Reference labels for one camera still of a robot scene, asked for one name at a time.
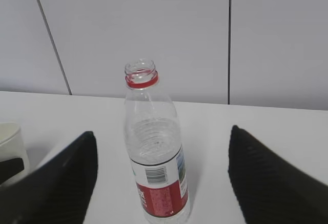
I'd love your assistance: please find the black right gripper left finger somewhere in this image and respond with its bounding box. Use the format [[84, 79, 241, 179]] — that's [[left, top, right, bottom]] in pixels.
[[1, 131, 98, 223]]

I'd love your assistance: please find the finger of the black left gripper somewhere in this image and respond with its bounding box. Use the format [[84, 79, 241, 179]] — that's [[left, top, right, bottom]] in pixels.
[[0, 157, 24, 185]]

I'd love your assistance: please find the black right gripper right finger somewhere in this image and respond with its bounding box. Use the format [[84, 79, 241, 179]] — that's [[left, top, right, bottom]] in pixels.
[[228, 125, 327, 223]]

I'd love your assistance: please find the white paper cup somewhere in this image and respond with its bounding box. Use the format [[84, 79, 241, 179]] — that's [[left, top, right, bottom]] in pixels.
[[1, 122, 30, 186]]

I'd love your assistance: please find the clear water bottle red label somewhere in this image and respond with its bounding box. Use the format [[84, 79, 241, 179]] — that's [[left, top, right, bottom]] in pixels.
[[124, 59, 191, 223]]

